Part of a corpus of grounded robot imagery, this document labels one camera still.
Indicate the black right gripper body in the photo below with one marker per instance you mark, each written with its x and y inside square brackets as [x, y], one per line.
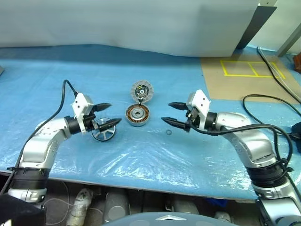
[193, 117]

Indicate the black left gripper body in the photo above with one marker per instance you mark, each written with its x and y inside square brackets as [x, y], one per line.
[90, 121]

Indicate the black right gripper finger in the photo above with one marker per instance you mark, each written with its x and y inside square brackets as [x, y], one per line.
[176, 124]
[179, 106]

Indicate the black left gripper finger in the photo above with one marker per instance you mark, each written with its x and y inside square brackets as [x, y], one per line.
[109, 124]
[102, 107]

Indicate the silver spoked motor rotor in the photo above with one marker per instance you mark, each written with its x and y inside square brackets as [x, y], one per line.
[103, 137]

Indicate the motor stator with copper windings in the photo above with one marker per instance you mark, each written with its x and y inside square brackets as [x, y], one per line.
[137, 115]

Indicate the silver motor end cap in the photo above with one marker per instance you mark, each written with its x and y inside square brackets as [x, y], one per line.
[141, 90]

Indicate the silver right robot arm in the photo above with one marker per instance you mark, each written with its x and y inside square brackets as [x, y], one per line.
[254, 143]

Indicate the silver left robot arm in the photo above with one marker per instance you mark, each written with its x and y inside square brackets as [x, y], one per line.
[40, 143]

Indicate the brown cardboard sheet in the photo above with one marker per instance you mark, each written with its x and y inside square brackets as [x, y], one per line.
[216, 80]

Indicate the blue table cover with film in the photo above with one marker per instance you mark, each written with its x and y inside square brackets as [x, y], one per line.
[141, 160]

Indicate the grey rounded shape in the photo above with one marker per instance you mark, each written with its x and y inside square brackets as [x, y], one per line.
[116, 206]

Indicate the white shoe-like object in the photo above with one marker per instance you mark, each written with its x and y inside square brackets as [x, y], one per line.
[80, 204]

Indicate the white backdrop sheet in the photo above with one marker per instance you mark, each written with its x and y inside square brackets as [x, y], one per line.
[117, 23]

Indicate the grey shape with white chevron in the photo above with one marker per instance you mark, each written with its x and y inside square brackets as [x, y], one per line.
[164, 219]

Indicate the black power plug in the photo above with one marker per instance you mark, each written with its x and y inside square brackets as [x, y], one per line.
[296, 136]

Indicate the dark grey panel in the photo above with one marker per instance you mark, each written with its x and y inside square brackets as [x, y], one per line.
[256, 26]

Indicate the red-brown object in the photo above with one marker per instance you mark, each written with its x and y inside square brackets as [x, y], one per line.
[297, 61]

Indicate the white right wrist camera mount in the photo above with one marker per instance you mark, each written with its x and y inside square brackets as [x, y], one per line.
[200, 101]

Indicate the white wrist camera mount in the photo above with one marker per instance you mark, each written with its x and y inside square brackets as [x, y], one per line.
[200, 101]
[81, 103]

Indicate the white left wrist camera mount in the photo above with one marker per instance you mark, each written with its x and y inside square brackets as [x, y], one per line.
[81, 103]

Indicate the grey metal post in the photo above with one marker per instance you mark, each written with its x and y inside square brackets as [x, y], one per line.
[289, 40]

